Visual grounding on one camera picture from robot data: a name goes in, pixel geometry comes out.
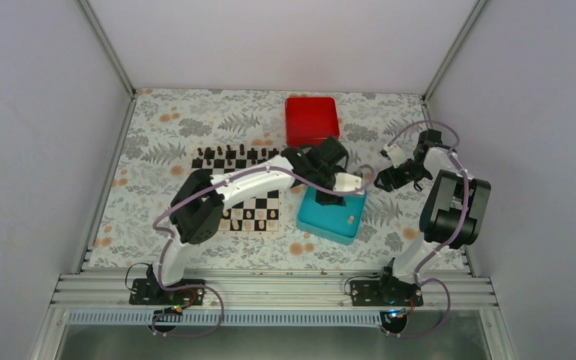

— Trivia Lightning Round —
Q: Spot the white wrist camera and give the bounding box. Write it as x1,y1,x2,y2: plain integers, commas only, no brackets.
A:
380,144,407,168
332,172,365,195

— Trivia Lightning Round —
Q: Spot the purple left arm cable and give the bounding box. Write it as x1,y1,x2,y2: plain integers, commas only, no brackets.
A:
148,163,376,339

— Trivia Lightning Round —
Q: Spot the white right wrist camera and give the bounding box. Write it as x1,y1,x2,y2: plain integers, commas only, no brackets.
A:
380,144,407,168

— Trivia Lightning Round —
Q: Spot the aluminium front rail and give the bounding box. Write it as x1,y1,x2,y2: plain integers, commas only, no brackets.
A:
50,271,498,327

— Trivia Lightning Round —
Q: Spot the aluminium right frame post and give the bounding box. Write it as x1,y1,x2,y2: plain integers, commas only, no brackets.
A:
422,0,488,106

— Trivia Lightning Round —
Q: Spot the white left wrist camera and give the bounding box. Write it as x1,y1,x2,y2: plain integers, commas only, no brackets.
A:
332,172,365,195

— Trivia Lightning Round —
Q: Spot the black white chessboard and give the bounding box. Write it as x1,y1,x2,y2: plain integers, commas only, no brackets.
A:
187,144,284,237

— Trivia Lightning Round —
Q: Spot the red square box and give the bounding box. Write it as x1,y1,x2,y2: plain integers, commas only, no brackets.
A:
285,97,340,147

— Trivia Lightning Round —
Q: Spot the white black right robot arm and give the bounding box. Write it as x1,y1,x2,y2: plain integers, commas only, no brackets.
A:
375,129,491,305

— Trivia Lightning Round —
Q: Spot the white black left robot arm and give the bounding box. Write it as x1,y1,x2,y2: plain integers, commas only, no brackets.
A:
140,136,359,304

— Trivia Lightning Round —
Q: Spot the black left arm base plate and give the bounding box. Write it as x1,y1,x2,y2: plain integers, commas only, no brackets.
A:
129,278,206,307

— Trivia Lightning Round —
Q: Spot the teal square tray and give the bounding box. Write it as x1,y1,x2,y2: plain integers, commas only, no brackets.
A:
295,187,367,245

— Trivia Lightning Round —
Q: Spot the aluminium corner frame post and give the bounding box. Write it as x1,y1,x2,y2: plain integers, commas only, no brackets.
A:
75,0,136,98

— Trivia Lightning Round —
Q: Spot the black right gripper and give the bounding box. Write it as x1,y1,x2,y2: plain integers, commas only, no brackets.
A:
374,158,431,192

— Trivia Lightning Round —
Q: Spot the floral patterned table mat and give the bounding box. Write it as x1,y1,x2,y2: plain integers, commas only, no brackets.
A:
88,88,431,272

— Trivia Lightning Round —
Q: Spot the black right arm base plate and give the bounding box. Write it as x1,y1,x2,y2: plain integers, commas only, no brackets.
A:
349,278,424,307

